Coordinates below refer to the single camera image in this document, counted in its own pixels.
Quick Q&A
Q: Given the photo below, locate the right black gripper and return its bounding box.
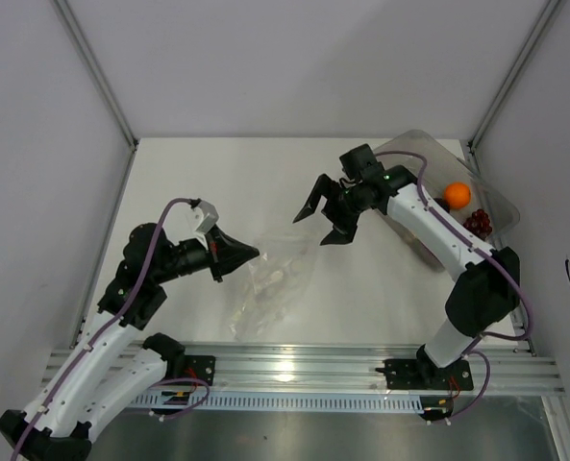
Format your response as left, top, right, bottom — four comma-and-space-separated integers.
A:
293, 175, 367, 247

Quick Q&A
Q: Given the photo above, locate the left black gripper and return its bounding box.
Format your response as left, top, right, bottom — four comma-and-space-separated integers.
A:
152, 225, 260, 284

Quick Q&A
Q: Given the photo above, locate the clear zip top bag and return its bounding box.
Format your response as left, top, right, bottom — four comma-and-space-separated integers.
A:
229, 227, 319, 342

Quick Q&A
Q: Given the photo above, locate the orange fruit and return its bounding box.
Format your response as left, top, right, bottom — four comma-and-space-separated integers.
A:
443, 182, 472, 210

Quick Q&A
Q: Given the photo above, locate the red grape bunch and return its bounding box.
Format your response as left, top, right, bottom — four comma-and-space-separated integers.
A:
463, 208, 493, 240

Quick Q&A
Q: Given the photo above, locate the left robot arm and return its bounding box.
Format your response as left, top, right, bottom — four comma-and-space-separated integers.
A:
0, 223, 260, 460

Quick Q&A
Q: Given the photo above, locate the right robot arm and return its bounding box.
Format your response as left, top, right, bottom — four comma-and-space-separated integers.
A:
295, 165, 520, 388

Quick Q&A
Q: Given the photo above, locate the clear plastic bin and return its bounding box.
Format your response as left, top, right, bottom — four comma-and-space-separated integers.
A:
374, 130, 520, 243

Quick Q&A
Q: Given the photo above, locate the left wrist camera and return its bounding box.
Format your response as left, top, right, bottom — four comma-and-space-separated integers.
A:
187, 199, 219, 246

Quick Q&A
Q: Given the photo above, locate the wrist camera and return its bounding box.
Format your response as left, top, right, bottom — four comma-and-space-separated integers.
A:
339, 144, 384, 182
187, 199, 219, 246

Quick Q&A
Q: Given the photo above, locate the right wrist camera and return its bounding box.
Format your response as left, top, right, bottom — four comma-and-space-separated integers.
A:
339, 144, 384, 182

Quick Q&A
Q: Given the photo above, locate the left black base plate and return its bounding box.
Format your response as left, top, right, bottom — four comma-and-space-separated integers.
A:
181, 355, 216, 385

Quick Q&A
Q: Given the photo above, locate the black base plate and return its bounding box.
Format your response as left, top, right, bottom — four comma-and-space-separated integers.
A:
181, 355, 216, 385
375, 358, 474, 391

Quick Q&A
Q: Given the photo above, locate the aluminium mounting rail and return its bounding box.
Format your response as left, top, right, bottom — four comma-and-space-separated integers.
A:
186, 343, 565, 397

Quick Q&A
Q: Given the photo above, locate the slotted cable duct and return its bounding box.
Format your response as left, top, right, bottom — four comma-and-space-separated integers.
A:
129, 389, 424, 414

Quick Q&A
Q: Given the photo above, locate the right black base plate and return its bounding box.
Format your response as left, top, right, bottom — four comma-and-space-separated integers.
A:
375, 358, 474, 391

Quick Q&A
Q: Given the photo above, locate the left aluminium frame post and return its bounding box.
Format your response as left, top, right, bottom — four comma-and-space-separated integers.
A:
50, 0, 138, 151

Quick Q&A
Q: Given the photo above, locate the aluminium frame post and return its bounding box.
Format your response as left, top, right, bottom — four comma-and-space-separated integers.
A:
467, 0, 566, 156
50, 0, 138, 151

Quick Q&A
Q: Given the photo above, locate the right aluminium frame post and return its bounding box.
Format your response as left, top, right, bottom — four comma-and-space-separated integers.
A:
467, 0, 566, 156

